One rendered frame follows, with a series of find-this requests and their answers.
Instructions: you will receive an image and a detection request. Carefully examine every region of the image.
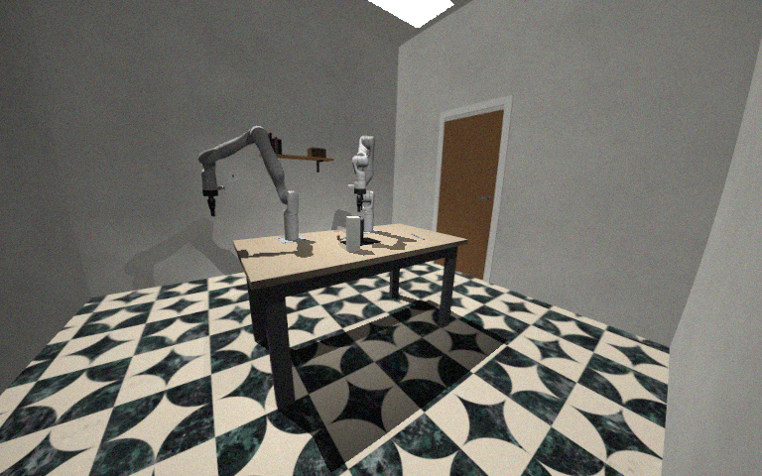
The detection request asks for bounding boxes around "black rectangular mat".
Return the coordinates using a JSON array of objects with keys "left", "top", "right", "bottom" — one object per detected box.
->
[{"left": 339, "top": 237, "right": 381, "bottom": 246}]

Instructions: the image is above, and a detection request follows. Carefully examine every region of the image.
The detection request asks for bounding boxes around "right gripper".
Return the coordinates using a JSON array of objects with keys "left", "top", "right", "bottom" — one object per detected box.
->
[{"left": 202, "top": 190, "right": 218, "bottom": 216}]

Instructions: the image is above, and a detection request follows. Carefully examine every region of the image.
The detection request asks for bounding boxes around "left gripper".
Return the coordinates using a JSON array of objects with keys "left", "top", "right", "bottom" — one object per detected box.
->
[{"left": 354, "top": 188, "right": 366, "bottom": 212}]

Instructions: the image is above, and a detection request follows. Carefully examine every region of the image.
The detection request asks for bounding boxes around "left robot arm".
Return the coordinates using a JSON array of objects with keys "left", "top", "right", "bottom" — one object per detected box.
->
[{"left": 348, "top": 136, "right": 375, "bottom": 232}]

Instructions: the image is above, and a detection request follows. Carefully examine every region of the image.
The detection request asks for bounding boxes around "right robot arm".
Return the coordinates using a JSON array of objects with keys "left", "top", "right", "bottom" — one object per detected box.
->
[{"left": 198, "top": 126, "right": 299, "bottom": 241}]

